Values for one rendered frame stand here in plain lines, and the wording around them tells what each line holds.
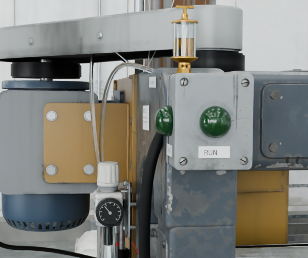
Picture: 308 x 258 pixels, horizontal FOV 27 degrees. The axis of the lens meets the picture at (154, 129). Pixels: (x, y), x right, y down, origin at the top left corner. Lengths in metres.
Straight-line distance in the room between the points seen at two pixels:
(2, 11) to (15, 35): 4.82
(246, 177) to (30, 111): 0.35
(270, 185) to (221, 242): 0.28
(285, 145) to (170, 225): 0.14
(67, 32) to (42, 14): 4.90
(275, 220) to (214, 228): 0.34
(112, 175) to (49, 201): 0.23
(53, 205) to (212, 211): 0.45
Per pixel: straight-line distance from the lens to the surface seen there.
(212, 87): 0.60
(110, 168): 0.85
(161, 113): 0.60
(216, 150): 0.60
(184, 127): 0.59
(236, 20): 0.79
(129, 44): 0.84
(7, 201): 1.09
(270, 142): 0.67
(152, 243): 0.86
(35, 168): 1.02
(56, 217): 1.06
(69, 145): 1.01
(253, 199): 0.98
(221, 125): 0.58
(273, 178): 0.93
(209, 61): 0.76
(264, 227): 0.99
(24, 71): 1.07
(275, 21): 6.18
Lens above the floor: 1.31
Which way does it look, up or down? 3 degrees down
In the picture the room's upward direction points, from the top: 1 degrees clockwise
